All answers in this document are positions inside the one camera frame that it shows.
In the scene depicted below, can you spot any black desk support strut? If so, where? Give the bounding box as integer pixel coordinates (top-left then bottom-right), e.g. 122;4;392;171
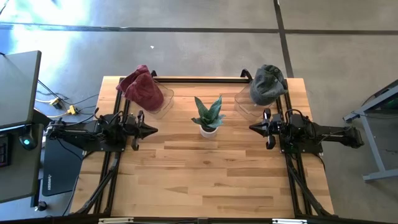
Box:
30;109;55;133

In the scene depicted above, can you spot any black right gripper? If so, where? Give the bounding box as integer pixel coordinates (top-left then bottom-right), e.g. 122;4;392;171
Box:
249;108;284;151

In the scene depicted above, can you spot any white round plant pot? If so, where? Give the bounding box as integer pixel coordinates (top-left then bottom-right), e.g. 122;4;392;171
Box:
199;124;219;139

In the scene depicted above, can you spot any clear plastic bin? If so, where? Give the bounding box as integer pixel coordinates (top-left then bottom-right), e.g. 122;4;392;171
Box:
233;83;280;123
136;81;175;121

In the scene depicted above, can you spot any grey-green baseball cap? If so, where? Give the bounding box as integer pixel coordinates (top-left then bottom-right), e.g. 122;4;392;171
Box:
249;72;289;106
258;64;285;82

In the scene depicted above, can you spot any black keyboard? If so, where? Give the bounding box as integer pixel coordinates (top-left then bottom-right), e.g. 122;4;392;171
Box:
0;133;11;168

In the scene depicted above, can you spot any green snake plant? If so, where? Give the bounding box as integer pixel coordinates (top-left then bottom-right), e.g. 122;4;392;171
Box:
190;95;227;130

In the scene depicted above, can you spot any black aluminium rig frame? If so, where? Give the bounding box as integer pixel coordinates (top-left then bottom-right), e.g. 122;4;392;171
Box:
70;68;336;218

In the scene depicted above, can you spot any black computer case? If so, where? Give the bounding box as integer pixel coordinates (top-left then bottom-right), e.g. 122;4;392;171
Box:
41;136;84;197

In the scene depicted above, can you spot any black mouse with cyan light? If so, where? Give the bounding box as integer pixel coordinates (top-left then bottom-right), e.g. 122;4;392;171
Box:
18;133;35;151

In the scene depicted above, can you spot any grey flat screen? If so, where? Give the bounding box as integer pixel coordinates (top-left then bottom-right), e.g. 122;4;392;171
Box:
0;50;43;130

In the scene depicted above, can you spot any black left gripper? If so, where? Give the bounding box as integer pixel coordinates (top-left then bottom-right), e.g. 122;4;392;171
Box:
124;110;159;151

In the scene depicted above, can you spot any grey metal table stand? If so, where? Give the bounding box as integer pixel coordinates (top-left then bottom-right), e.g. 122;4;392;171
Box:
343;79;398;183

